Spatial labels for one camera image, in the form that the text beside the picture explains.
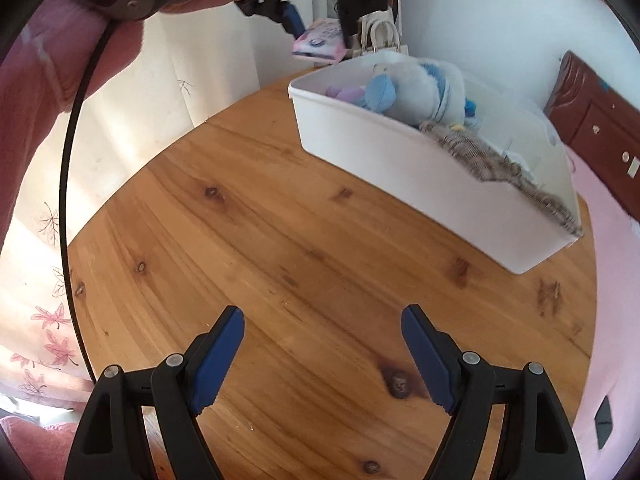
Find white and blue plush toy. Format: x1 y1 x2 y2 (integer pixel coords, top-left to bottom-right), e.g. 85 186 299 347
372 57 473 128

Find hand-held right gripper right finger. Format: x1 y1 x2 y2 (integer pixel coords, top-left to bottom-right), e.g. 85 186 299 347
401 304 586 480

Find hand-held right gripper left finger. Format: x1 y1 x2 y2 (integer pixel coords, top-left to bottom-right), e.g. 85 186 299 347
64 305 246 480

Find white handbag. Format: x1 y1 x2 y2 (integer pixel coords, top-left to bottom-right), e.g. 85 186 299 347
350 15 408 58

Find grey plaid cloth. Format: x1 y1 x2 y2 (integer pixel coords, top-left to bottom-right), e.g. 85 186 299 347
419 120 585 238

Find person's left forearm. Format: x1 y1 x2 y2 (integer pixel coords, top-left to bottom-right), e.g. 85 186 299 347
0 0 146 256

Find pink fluffy clothing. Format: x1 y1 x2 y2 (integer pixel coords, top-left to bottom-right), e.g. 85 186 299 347
0 402 96 480

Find purple plush toy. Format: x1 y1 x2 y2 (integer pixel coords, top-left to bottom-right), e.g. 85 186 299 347
326 85 368 108

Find black cable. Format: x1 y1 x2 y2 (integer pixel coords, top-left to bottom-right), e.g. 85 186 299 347
59 20 113 386

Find pink printed packet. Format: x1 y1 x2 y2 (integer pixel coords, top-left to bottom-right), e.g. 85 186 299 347
292 17 348 66

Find brown wooden headboard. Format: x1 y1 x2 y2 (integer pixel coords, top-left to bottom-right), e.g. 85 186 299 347
542 50 640 221

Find white plastic storage bin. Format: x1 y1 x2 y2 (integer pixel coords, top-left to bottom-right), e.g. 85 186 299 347
288 49 581 276

